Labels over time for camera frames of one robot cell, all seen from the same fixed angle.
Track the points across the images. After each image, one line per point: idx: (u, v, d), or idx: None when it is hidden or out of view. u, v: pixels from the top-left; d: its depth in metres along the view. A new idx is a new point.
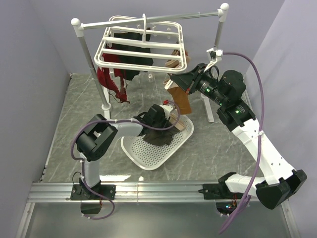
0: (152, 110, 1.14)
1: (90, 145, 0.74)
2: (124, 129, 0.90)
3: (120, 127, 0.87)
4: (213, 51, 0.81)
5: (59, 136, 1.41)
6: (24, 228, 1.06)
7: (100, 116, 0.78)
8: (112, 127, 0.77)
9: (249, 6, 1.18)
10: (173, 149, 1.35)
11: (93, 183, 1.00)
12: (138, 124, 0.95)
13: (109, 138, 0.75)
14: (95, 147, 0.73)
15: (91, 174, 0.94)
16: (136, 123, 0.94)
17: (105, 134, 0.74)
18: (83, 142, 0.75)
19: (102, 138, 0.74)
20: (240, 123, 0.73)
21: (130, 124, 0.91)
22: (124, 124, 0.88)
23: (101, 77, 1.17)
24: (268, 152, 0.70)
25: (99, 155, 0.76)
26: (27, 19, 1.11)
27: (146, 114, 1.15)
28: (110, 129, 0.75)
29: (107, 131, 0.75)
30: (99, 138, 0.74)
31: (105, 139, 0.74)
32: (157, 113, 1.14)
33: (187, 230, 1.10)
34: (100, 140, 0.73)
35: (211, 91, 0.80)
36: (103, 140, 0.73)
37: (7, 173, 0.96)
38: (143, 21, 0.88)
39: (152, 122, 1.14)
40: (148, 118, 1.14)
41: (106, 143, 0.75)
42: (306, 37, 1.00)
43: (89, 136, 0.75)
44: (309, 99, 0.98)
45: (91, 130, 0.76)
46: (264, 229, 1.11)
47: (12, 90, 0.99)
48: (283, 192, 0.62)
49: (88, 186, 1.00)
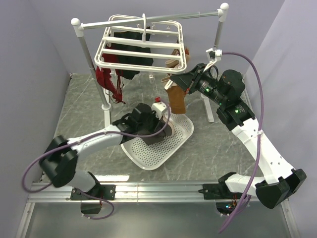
0: (135, 112, 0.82)
1: (51, 173, 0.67)
2: (96, 146, 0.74)
3: (87, 147, 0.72)
4: (212, 51, 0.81)
5: (59, 136, 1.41)
6: (24, 228, 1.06)
7: (61, 139, 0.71)
8: (73, 151, 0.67)
9: (249, 6, 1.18)
10: (173, 149, 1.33)
11: (88, 187, 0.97)
12: (115, 134, 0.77)
13: (68, 165, 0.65)
14: (56, 176, 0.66)
15: (80, 182, 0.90)
16: (112, 133, 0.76)
17: (63, 162, 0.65)
18: (46, 168, 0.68)
19: (62, 166, 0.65)
20: (239, 122, 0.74)
21: (103, 137, 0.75)
22: (91, 141, 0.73)
23: (100, 77, 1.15)
24: (268, 152, 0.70)
25: (64, 180, 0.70)
26: (27, 19, 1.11)
27: (129, 115, 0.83)
28: (69, 155, 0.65)
29: (66, 156, 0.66)
30: (59, 165, 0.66)
31: (64, 166, 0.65)
32: (142, 114, 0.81)
33: (187, 230, 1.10)
34: (60, 168, 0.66)
35: (210, 91, 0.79)
36: (62, 167, 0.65)
37: (7, 174, 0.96)
38: (143, 21, 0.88)
39: (136, 126, 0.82)
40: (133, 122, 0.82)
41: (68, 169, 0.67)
42: (306, 37, 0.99)
43: (51, 163, 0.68)
44: (309, 99, 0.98)
45: (53, 155, 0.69)
46: (264, 229, 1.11)
47: (11, 90, 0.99)
48: (283, 191, 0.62)
49: (84, 191, 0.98)
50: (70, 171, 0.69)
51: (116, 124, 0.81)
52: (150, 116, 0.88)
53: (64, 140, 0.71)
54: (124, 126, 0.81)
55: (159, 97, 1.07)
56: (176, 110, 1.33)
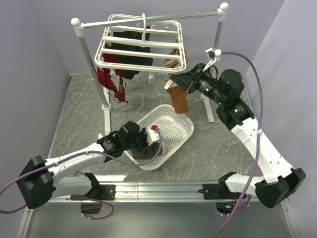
0: (123, 130, 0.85)
1: (26, 194, 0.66)
2: (75, 166, 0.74)
3: (65, 168, 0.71)
4: (211, 51, 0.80)
5: (59, 136, 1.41)
6: (24, 228, 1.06)
7: (38, 159, 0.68)
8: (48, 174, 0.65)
9: (249, 6, 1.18)
10: (172, 150, 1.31)
11: (85, 190, 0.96)
12: (97, 153, 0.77)
13: (41, 190, 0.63)
14: (29, 198, 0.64)
15: (74, 190, 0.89)
16: (93, 153, 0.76)
17: (36, 185, 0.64)
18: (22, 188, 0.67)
19: (35, 189, 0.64)
20: (239, 122, 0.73)
21: (83, 158, 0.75)
22: (70, 162, 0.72)
23: (100, 77, 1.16)
24: (267, 151, 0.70)
25: (40, 201, 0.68)
26: (27, 19, 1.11)
27: (117, 133, 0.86)
28: (42, 179, 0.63)
29: (39, 181, 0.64)
30: (32, 188, 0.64)
31: (36, 190, 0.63)
32: (130, 133, 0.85)
33: (187, 230, 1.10)
34: (33, 191, 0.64)
35: (210, 91, 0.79)
36: (36, 191, 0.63)
37: (7, 174, 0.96)
38: (142, 21, 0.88)
39: (123, 145, 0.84)
40: (120, 140, 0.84)
41: (42, 193, 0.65)
42: (306, 37, 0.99)
43: (26, 184, 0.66)
44: (309, 100, 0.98)
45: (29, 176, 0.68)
46: (264, 229, 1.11)
47: (11, 90, 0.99)
48: (282, 189, 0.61)
49: (81, 195, 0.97)
50: (46, 193, 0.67)
51: (102, 141, 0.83)
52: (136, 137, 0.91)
53: (41, 160, 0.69)
54: (111, 143, 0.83)
55: (156, 126, 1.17)
56: (179, 111, 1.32)
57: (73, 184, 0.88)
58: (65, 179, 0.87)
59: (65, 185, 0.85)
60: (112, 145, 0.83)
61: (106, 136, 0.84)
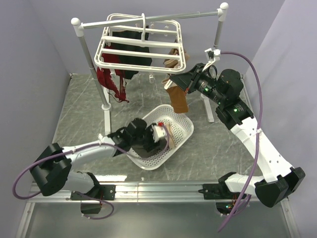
0: (131, 126, 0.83)
1: (42, 180, 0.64)
2: (88, 156, 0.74)
3: (80, 157, 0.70)
4: (210, 51, 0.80)
5: (58, 136, 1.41)
6: (24, 228, 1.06)
7: (56, 147, 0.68)
8: (67, 159, 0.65)
9: (249, 6, 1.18)
10: (171, 151, 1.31)
11: (86, 189, 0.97)
12: (110, 146, 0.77)
13: (60, 174, 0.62)
14: (46, 184, 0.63)
15: (79, 185, 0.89)
16: (106, 146, 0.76)
17: (55, 170, 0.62)
18: (36, 175, 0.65)
19: (53, 174, 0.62)
20: (238, 121, 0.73)
21: (97, 149, 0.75)
22: (85, 151, 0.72)
23: (100, 77, 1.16)
24: (267, 150, 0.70)
25: (55, 189, 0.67)
26: (27, 19, 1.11)
27: (125, 128, 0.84)
28: (62, 163, 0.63)
29: (59, 165, 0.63)
30: (50, 172, 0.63)
31: (56, 175, 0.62)
32: (137, 129, 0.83)
33: (187, 230, 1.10)
34: (51, 176, 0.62)
35: (209, 91, 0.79)
36: (55, 176, 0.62)
37: (7, 174, 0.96)
38: (142, 20, 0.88)
39: (131, 140, 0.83)
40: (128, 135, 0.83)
41: (59, 179, 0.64)
42: (306, 37, 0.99)
43: (41, 171, 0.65)
44: (309, 99, 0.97)
45: (45, 163, 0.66)
46: (264, 229, 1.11)
47: (11, 91, 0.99)
48: (281, 189, 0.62)
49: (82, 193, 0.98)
50: (61, 181, 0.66)
51: (111, 136, 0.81)
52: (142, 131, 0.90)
53: (59, 148, 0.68)
54: (120, 138, 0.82)
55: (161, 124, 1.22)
56: (177, 110, 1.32)
57: (80, 178, 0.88)
58: (73, 172, 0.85)
59: (74, 177, 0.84)
60: (121, 139, 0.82)
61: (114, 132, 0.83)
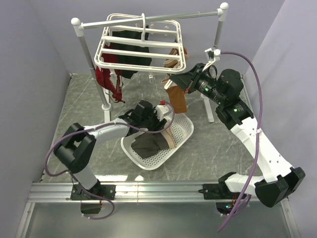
0: (138, 106, 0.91)
1: (69, 158, 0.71)
2: (107, 134, 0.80)
3: (101, 134, 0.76)
4: (211, 51, 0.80)
5: (58, 136, 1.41)
6: (24, 228, 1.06)
7: (78, 126, 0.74)
8: (90, 136, 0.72)
9: (249, 6, 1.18)
10: (170, 153, 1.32)
11: (90, 184, 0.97)
12: (124, 125, 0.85)
13: (87, 148, 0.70)
14: (74, 160, 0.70)
15: (84, 178, 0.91)
16: (121, 124, 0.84)
17: (81, 147, 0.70)
18: (62, 154, 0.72)
19: (80, 150, 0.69)
20: (238, 121, 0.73)
21: (114, 127, 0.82)
22: (104, 129, 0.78)
23: (99, 77, 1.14)
24: (267, 150, 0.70)
25: (81, 164, 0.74)
26: (27, 19, 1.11)
27: (132, 110, 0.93)
28: (87, 139, 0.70)
29: (84, 142, 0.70)
30: (78, 148, 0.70)
31: (82, 151, 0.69)
32: (145, 109, 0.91)
33: (187, 230, 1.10)
34: (78, 152, 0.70)
35: (209, 91, 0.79)
36: (81, 151, 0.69)
37: (7, 173, 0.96)
38: (142, 20, 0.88)
39: (140, 120, 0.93)
40: (136, 116, 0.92)
41: (86, 153, 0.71)
42: (307, 36, 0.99)
43: (67, 150, 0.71)
44: (309, 99, 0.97)
45: (70, 142, 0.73)
46: (264, 229, 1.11)
47: (11, 91, 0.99)
48: (281, 189, 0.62)
49: (86, 188, 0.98)
50: (86, 155, 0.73)
51: (121, 118, 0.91)
52: (151, 112, 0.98)
53: (80, 126, 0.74)
54: (129, 119, 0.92)
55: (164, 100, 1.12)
56: (177, 111, 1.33)
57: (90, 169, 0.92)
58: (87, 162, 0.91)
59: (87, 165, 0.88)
60: (131, 120, 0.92)
61: (124, 114, 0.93)
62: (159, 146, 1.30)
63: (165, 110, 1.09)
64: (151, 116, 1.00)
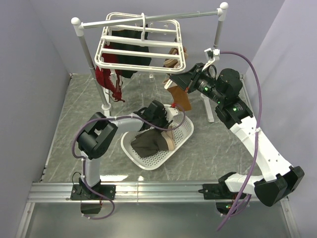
0: (152, 105, 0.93)
1: (91, 144, 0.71)
2: (124, 126, 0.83)
3: (121, 124, 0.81)
4: (210, 51, 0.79)
5: (58, 136, 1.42)
6: (24, 228, 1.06)
7: (100, 114, 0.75)
8: (112, 124, 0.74)
9: (249, 6, 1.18)
10: (169, 153, 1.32)
11: (93, 182, 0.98)
12: (139, 119, 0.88)
13: (110, 135, 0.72)
14: (96, 145, 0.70)
15: (92, 173, 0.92)
16: (136, 118, 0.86)
17: (105, 132, 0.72)
18: (84, 141, 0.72)
19: (103, 136, 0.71)
20: (238, 121, 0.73)
21: (131, 120, 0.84)
22: (124, 120, 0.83)
23: (99, 77, 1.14)
24: (266, 149, 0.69)
25: (101, 152, 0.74)
26: (27, 19, 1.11)
27: (146, 108, 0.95)
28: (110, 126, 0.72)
29: (107, 128, 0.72)
30: (100, 135, 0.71)
31: (106, 136, 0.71)
32: (158, 108, 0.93)
33: (187, 230, 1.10)
34: (101, 138, 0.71)
35: (209, 90, 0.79)
36: (104, 137, 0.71)
37: (6, 173, 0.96)
38: (142, 20, 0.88)
39: (152, 118, 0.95)
40: (149, 114, 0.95)
41: (108, 140, 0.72)
42: (307, 35, 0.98)
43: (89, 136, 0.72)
44: (309, 98, 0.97)
45: (92, 128, 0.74)
46: (264, 230, 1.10)
47: (11, 91, 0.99)
48: (280, 187, 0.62)
49: (89, 185, 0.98)
50: (107, 144, 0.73)
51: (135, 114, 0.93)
52: (162, 112, 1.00)
53: (103, 114, 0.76)
54: (142, 115, 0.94)
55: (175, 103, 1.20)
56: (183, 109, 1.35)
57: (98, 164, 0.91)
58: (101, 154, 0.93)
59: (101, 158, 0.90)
60: (143, 116, 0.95)
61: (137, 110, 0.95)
62: (159, 146, 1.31)
63: (175, 113, 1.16)
64: (161, 116, 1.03)
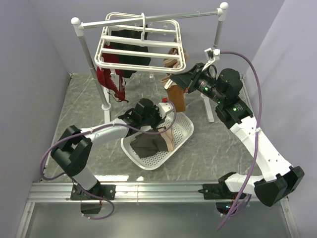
0: (138, 106, 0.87)
1: (66, 161, 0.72)
2: (104, 136, 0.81)
3: (98, 137, 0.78)
4: (210, 51, 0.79)
5: (58, 136, 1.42)
6: (24, 228, 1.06)
7: (74, 128, 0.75)
8: (86, 139, 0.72)
9: (249, 6, 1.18)
10: (169, 153, 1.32)
11: (89, 185, 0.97)
12: (123, 126, 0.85)
13: (83, 151, 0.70)
14: (70, 163, 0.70)
15: (82, 180, 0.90)
16: (119, 126, 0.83)
17: (77, 150, 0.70)
18: (59, 157, 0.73)
19: (75, 154, 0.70)
20: (238, 120, 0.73)
21: (111, 129, 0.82)
22: (102, 131, 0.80)
23: (100, 77, 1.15)
24: (266, 149, 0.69)
25: (78, 168, 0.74)
26: (27, 19, 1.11)
27: (133, 110, 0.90)
28: (83, 143, 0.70)
29: (80, 145, 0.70)
30: (74, 152, 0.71)
31: (78, 154, 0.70)
32: (145, 109, 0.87)
33: (187, 230, 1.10)
34: (74, 155, 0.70)
35: (209, 90, 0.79)
36: (77, 154, 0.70)
37: (6, 173, 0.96)
38: (142, 20, 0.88)
39: (140, 119, 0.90)
40: (136, 115, 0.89)
41: (82, 156, 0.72)
42: (306, 35, 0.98)
43: (63, 153, 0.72)
44: (309, 98, 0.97)
45: (66, 144, 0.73)
46: (264, 230, 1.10)
47: (11, 91, 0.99)
48: (280, 188, 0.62)
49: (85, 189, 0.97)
50: (83, 159, 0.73)
51: (121, 118, 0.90)
52: (152, 110, 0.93)
53: (78, 129, 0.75)
54: (130, 119, 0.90)
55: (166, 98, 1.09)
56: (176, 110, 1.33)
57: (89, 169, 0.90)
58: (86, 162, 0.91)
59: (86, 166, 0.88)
60: (131, 120, 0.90)
61: (124, 113, 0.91)
62: (158, 147, 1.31)
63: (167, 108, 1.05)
64: (153, 114, 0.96)
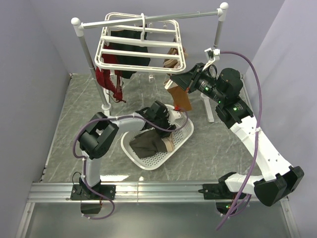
0: (155, 105, 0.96)
1: (92, 144, 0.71)
2: (126, 126, 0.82)
3: (122, 124, 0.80)
4: (210, 51, 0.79)
5: (58, 136, 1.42)
6: (24, 228, 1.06)
7: (102, 114, 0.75)
8: (113, 124, 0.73)
9: (249, 6, 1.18)
10: (169, 153, 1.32)
11: (94, 182, 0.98)
12: (140, 119, 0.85)
13: (111, 135, 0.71)
14: (98, 145, 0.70)
15: (92, 173, 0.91)
16: (138, 118, 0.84)
17: (105, 133, 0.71)
18: (86, 141, 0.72)
19: (104, 137, 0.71)
20: (238, 120, 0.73)
21: (132, 120, 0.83)
22: (126, 120, 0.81)
23: (99, 77, 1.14)
24: (266, 149, 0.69)
25: (102, 153, 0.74)
26: (27, 20, 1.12)
27: (148, 108, 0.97)
28: (111, 127, 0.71)
29: (108, 129, 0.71)
30: (101, 135, 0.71)
31: (107, 137, 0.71)
32: (160, 108, 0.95)
33: (187, 230, 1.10)
34: (101, 138, 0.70)
35: (210, 90, 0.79)
36: (106, 137, 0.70)
37: (6, 173, 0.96)
38: (142, 20, 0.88)
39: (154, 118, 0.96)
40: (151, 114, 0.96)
41: (109, 140, 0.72)
42: (307, 35, 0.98)
43: (89, 136, 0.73)
44: (309, 98, 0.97)
45: (94, 128, 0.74)
46: (264, 230, 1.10)
47: (12, 91, 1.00)
48: (280, 187, 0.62)
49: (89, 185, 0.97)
50: (108, 144, 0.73)
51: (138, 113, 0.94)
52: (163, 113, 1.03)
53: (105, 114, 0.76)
54: (144, 115, 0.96)
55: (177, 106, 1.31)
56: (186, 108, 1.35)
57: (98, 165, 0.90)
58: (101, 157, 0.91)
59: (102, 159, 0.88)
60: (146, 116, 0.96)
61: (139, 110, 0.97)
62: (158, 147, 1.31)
63: (177, 115, 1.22)
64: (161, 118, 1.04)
